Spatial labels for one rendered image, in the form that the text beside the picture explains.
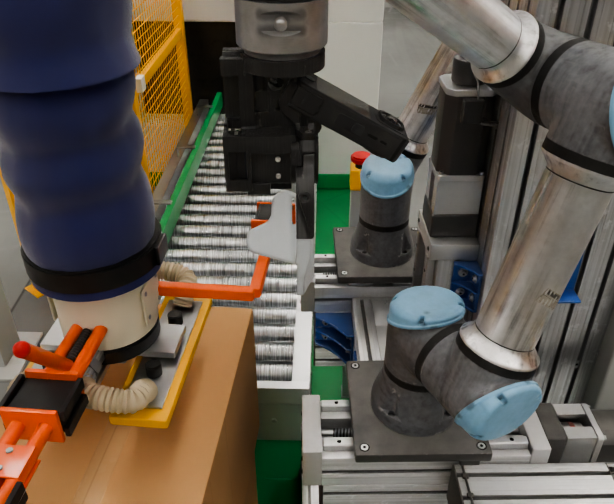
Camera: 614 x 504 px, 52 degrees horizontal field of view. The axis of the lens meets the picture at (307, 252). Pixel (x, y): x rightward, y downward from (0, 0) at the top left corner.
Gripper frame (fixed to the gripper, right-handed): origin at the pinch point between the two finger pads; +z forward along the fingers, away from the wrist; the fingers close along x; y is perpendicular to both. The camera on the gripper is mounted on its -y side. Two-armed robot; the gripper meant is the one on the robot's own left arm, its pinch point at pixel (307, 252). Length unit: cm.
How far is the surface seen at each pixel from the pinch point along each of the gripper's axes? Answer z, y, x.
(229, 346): 58, 16, -51
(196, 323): 45, 21, -44
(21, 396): 33, 41, -13
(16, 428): 33, 40, -7
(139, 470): 58, 29, -19
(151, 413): 45, 25, -21
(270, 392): 93, 9, -72
